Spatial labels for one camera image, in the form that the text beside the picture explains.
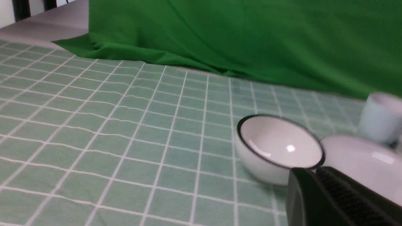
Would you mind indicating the white bowl black rim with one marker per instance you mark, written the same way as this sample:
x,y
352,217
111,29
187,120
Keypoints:
x,y
270,146

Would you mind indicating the pale blue plate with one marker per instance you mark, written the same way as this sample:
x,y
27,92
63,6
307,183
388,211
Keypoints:
x,y
373,165

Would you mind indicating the green backdrop cloth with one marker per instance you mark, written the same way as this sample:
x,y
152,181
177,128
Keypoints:
x,y
347,47

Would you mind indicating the pale blue cup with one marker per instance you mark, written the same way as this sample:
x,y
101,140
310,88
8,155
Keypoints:
x,y
381,118

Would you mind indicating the green checkered tablecloth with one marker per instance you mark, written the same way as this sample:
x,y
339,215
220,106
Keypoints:
x,y
122,143

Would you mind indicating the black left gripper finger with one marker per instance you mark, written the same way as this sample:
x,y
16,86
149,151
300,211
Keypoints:
x,y
328,197

